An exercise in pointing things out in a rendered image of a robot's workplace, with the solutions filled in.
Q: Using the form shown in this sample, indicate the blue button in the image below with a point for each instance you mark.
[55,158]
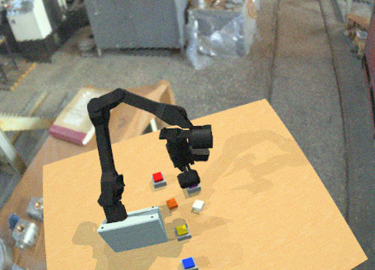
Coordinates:
[189,263]

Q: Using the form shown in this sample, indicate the yellow button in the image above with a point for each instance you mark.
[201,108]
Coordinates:
[182,232]

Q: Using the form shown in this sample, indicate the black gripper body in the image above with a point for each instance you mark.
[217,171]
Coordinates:
[190,176]

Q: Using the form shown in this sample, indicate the red button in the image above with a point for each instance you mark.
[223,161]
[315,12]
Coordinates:
[158,180]

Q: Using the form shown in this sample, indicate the orange block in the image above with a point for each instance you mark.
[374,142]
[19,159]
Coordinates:
[172,204]

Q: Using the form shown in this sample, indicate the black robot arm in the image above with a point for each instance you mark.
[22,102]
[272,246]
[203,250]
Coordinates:
[199,139]

